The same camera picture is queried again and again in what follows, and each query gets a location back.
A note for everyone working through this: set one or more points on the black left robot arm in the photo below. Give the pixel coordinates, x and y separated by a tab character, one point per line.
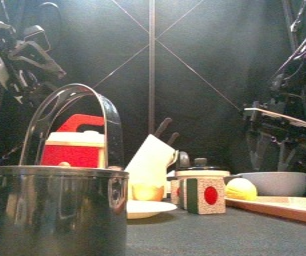
48	16

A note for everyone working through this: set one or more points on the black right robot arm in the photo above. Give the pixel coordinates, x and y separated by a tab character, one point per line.
301	56

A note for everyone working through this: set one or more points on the yellow eggshell half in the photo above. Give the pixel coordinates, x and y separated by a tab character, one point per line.
147	192

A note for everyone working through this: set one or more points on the grey bowl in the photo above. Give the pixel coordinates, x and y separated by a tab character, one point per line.
277	184

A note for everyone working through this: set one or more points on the yellow toy lemon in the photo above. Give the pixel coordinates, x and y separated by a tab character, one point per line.
241	189

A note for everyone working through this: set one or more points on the cream toy pot black lid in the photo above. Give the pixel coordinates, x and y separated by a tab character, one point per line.
201	170

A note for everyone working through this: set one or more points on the wooden cutting board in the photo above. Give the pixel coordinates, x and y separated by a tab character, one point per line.
283	206

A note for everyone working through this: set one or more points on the wooden cube with red dot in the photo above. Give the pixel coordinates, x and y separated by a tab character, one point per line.
206	195

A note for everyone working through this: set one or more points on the white toy knife block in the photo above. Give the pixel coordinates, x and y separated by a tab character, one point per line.
150	166

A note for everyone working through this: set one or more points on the white round plate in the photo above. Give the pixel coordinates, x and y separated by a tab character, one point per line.
149	208

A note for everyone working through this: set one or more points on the grey vertical frame pole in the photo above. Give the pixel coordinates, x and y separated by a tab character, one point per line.
151	66

